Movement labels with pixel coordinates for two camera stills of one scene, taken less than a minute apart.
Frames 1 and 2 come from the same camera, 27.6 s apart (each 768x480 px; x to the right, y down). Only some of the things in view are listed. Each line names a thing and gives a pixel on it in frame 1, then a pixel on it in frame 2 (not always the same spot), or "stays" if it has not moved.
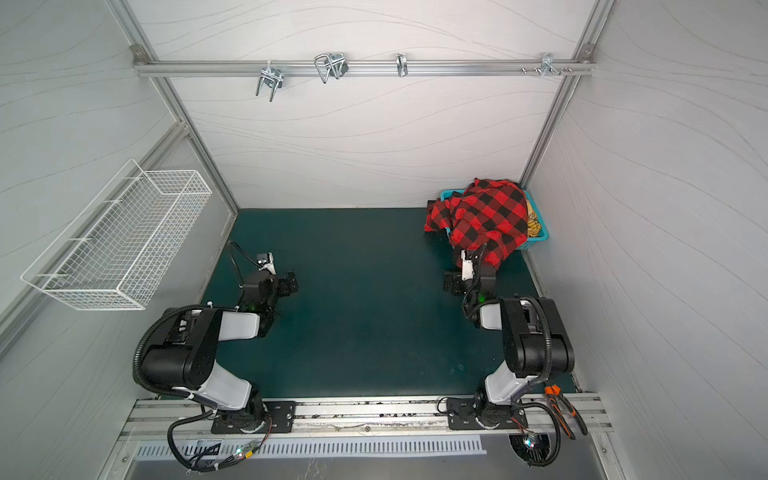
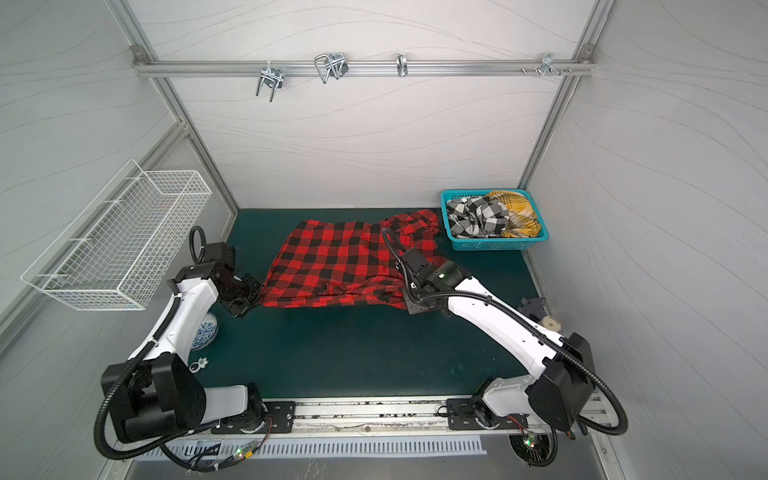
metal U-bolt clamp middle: (331, 64) stays
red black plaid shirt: (490, 217) -> (352, 263)
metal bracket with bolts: (547, 67) stays
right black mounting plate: (463, 414) stays
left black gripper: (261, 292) -> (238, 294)
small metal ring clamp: (402, 66) stays
